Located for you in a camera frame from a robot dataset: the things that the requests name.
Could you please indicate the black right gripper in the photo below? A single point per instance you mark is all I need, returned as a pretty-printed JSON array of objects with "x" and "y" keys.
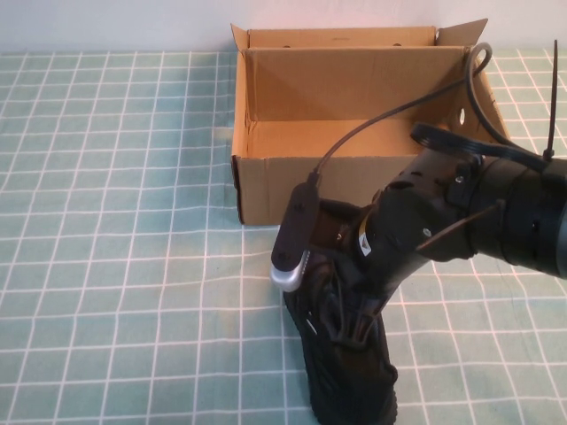
[{"x": 385, "y": 248}]

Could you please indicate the black sneaker shoe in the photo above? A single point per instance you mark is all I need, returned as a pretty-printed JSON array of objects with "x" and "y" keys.
[{"x": 350, "y": 385}]

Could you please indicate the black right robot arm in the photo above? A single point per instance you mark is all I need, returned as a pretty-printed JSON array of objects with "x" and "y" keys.
[{"x": 522, "y": 212}]

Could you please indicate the brown cardboard shoe box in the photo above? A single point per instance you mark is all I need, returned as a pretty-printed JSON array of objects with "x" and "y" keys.
[{"x": 274, "y": 190}]

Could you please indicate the green white checkered tablecloth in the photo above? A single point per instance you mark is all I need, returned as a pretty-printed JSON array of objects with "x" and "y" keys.
[{"x": 133, "y": 265}]

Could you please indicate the black zip tie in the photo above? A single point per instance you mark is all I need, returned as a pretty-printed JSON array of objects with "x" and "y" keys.
[{"x": 553, "y": 88}]

